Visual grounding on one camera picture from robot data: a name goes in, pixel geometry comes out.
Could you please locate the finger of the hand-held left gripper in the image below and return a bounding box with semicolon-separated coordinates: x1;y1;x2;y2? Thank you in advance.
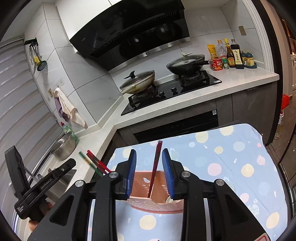
53;159;77;181

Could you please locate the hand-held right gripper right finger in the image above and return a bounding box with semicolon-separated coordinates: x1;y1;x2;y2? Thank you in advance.
162;148;270;241

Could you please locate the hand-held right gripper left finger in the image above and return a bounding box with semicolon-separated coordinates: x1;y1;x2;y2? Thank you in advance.
28;149;137;241

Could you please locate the green chopstick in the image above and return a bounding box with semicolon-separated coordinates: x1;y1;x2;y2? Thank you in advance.
78;151;104;175

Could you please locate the pink perforated utensil holder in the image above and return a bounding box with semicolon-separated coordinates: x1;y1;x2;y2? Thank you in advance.
127;170;185;213

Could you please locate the dark maroon chopstick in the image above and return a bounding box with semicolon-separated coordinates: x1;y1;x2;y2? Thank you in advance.
89;154;110;175

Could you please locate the person's left hand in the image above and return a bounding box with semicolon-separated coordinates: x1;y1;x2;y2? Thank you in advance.
28;200;53;233

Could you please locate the stainless steel bowl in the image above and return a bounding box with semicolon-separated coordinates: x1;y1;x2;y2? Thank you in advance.
49;133;77;161

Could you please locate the green dish soap bottle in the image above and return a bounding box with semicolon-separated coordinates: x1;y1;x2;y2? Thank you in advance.
60;122;78;142

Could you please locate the built-in black oven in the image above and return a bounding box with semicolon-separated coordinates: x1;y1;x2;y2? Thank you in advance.
133;110;219;144

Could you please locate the beige hanging towel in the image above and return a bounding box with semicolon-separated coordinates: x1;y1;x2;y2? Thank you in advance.
54;87;86;128

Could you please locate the purple hanging towel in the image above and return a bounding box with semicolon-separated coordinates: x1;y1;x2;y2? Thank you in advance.
54;96;70;122

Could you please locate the blue polka dot tablecloth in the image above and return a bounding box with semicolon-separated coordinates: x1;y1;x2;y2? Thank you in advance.
91;123;289;241

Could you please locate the white window blind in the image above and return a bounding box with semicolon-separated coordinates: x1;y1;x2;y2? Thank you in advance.
0;35;58;172

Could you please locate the black gas stove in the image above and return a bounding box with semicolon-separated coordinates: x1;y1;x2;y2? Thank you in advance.
121;70;222;116

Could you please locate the beige wok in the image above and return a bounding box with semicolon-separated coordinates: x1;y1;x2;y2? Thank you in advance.
119;71;156;95

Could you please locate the glass lid black knob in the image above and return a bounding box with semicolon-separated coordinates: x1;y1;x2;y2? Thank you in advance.
120;71;155;90

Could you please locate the black frying pan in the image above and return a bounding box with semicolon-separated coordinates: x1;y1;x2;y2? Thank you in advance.
166;54;214;76

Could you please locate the glass lid white knob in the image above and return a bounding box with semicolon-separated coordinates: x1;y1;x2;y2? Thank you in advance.
170;52;205;67

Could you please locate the red can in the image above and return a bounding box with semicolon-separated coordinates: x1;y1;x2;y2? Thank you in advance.
210;58;223;72

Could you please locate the yellow seasoning packet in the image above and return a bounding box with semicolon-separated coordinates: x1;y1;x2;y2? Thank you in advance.
207;44;216;60

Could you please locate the dark sauce bottle yellow cap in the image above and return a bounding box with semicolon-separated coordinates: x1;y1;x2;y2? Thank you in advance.
224;38;236;68

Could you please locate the black range hood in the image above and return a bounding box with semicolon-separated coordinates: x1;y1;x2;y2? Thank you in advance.
69;0;191;72

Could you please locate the clear plastic bottle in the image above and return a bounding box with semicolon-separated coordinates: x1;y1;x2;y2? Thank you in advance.
216;40;227;59

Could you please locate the large dark soy sauce bottle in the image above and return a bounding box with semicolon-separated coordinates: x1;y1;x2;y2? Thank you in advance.
230;39;245;69

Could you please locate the teal condiment jar set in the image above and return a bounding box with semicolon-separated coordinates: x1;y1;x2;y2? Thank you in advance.
241;51;258;69

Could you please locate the red plastic object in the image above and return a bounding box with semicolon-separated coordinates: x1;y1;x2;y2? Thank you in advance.
282;93;294;109

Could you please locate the yellow handled utensil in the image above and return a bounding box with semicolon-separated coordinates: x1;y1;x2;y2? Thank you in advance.
32;45;41;64

